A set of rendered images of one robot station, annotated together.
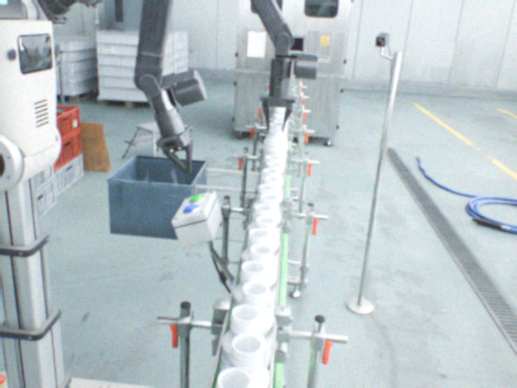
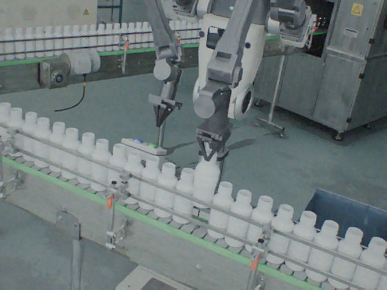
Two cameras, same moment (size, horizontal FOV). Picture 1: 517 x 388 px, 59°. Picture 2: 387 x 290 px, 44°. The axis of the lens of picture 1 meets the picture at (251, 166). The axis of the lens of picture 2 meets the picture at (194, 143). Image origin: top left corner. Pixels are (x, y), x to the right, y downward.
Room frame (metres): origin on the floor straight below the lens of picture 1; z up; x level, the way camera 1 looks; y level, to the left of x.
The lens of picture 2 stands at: (1.63, -1.20, 1.80)
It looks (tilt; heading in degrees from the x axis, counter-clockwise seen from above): 24 degrees down; 109
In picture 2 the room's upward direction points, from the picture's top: 8 degrees clockwise
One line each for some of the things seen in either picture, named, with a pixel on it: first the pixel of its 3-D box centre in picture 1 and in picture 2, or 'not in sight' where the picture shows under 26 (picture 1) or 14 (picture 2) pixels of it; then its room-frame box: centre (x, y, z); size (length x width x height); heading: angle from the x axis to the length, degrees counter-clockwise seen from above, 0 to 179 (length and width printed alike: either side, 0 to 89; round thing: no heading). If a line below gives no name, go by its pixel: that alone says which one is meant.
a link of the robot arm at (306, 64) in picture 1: (296, 55); (215, 89); (1.28, -0.11, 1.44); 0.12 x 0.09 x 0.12; 87
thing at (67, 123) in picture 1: (43, 124); not in sight; (3.84, 1.80, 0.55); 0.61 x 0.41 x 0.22; 179
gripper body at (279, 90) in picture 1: (279, 89); (216, 119); (1.28, -0.07, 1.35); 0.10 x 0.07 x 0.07; 86
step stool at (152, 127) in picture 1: (155, 141); not in sight; (4.70, 1.02, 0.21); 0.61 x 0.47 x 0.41; 49
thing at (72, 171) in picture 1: (48, 173); not in sight; (3.84, 1.80, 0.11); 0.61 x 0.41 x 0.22; 179
